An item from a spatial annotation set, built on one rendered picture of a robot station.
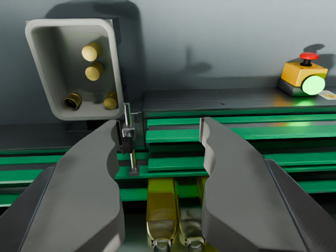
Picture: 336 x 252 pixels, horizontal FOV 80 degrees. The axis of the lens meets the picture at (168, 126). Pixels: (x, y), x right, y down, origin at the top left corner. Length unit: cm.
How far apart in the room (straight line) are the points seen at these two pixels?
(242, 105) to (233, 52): 15
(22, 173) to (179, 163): 35
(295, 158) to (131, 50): 46
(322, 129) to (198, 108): 26
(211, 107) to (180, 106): 7
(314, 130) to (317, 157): 8
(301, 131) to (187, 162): 24
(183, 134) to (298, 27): 40
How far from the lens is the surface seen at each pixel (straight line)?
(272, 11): 60
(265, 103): 54
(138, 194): 52
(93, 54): 50
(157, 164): 45
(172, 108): 47
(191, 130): 42
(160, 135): 40
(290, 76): 62
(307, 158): 55
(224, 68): 58
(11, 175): 57
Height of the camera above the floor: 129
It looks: 59 degrees down
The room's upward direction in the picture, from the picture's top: 175 degrees clockwise
